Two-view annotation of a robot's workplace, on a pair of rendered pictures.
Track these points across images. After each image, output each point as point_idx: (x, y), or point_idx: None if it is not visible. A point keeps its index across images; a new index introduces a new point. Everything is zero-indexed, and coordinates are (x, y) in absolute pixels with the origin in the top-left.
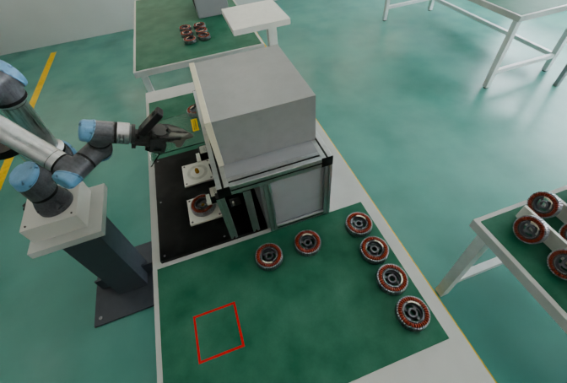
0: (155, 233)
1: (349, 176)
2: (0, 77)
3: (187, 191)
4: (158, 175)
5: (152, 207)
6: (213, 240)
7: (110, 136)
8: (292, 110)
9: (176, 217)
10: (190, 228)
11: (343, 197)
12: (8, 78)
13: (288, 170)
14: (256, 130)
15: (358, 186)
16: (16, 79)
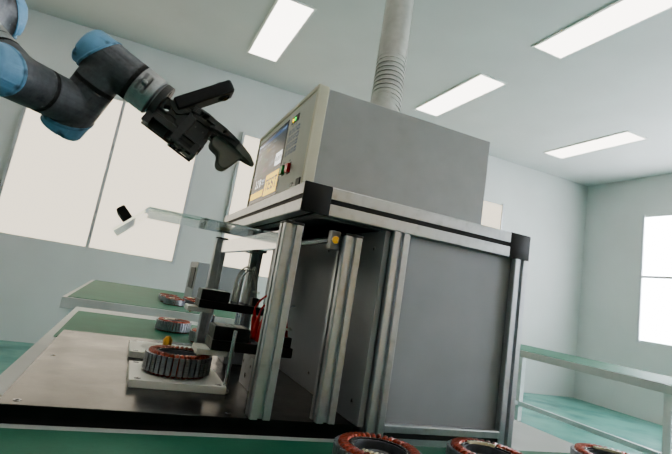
0: (3, 387)
1: (525, 426)
2: None
3: (132, 360)
4: (64, 338)
5: (19, 364)
6: (190, 410)
7: (133, 66)
8: (453, 148)
9: (89, 372)
10: (123, 388)
11: (532, 443)
12: None
13: (451, 221)
14: (391, 150)
15: (555, 438)
16: (17, 12)
